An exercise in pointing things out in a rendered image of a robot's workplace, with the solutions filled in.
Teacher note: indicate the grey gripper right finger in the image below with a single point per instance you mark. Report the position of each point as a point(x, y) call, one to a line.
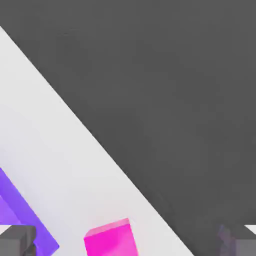
point(244, 247)

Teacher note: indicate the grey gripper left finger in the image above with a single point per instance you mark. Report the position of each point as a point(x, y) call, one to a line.
point(16, 240)

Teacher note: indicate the small magenta cube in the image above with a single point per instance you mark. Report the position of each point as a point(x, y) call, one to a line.
point(112, 240)

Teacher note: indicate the large purple box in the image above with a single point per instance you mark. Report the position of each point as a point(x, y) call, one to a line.
point(24, 216)

